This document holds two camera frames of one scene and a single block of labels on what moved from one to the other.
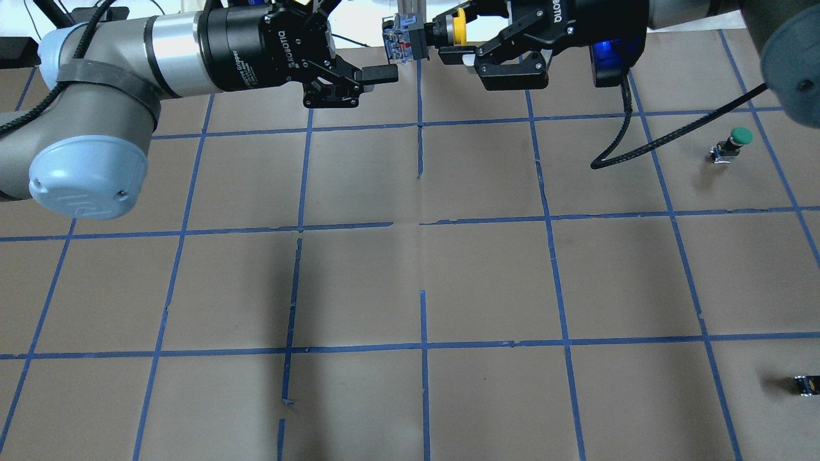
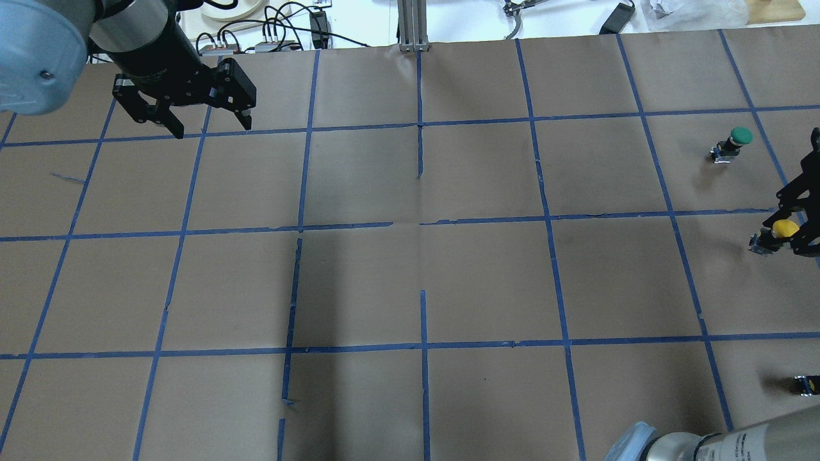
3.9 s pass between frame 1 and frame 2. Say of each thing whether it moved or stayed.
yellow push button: moved
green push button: stayed
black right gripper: moved
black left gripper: moved
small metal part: stayed
